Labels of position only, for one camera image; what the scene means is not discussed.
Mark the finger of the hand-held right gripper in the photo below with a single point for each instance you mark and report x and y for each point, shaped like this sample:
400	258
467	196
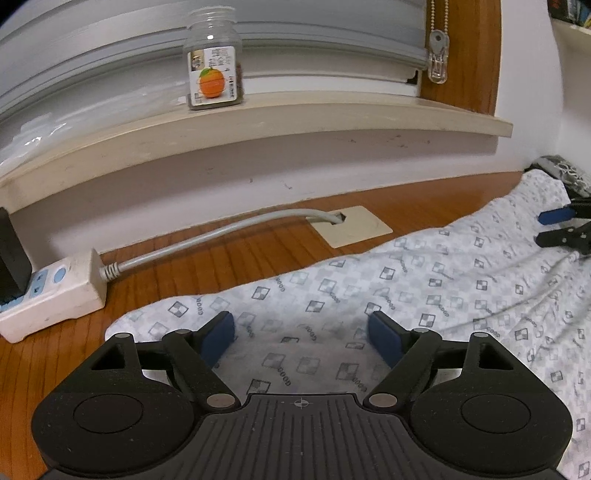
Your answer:
572	237
561	216

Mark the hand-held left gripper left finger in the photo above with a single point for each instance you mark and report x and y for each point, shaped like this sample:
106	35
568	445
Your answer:
219	334

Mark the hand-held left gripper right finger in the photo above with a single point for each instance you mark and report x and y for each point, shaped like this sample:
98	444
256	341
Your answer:
383	337

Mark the white patterned shirt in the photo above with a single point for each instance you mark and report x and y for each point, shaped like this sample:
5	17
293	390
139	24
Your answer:
438	286

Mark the grey printed t-shirt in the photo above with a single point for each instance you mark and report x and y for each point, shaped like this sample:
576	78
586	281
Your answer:
568	173

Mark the beige floor outlet plate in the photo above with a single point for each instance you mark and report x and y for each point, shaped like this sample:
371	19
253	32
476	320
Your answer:
360	228

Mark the white power strip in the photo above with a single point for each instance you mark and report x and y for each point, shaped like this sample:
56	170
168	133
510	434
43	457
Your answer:
55	295

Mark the row of books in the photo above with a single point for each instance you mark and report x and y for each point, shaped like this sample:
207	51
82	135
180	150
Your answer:
570	9

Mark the beige window sill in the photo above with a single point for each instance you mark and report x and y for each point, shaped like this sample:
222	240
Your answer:
277	129

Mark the black power adapter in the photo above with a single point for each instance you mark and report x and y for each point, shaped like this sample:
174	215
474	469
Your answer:
11	258

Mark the clear jar with orange label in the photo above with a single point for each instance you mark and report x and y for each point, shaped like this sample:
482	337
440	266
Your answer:
214	69

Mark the grey window blind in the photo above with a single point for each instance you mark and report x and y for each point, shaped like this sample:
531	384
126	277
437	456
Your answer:
300	41

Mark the cream wall shelf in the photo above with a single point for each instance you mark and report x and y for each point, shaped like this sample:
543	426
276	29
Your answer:
575	60

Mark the wooden window frame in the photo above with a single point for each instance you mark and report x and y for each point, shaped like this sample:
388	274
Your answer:
466	50

